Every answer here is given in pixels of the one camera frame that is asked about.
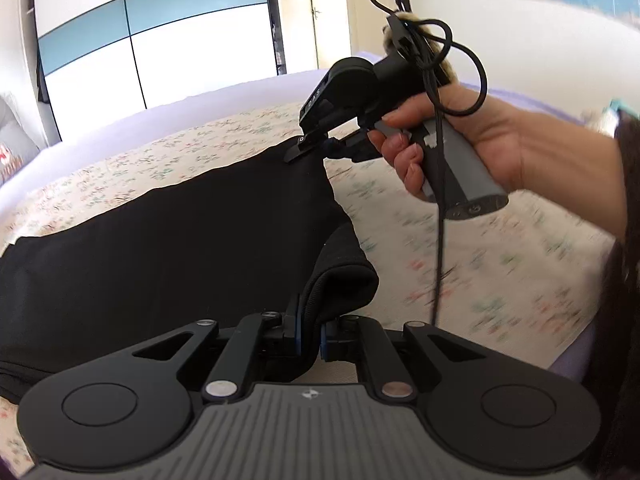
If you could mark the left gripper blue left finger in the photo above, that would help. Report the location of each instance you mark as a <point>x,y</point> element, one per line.
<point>292,356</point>

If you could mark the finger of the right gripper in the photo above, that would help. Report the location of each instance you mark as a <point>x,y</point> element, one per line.
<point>305,145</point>
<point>356,147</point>

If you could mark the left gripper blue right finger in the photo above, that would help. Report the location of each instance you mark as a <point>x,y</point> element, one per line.
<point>339,341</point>

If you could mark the black pants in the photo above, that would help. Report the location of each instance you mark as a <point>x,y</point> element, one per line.
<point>261,234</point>

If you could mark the person's right forearm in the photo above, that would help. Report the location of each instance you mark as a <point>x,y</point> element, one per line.
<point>574,167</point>

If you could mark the person's right hand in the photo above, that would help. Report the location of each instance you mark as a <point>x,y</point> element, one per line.
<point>492,130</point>

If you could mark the cream door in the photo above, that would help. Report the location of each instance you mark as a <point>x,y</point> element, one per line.
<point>317,33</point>

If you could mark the floral bed blanket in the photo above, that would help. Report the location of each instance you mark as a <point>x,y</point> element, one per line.
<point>340,434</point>

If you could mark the white and teal wardrobe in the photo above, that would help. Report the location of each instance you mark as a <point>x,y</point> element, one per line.
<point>106,60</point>

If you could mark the grey headboard cushion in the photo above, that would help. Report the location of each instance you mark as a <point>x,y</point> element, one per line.
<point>17,149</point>

